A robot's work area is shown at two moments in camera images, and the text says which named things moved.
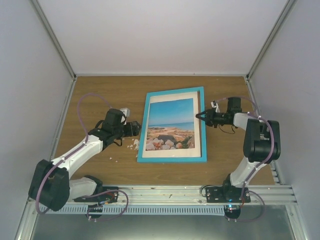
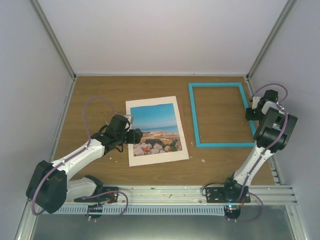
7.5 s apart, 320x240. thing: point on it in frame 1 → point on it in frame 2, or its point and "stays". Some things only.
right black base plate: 217,194 stays
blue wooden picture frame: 170,131 → 191,85
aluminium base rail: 194,196 stays
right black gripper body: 216,120 → 255,116
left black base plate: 109,197 stays
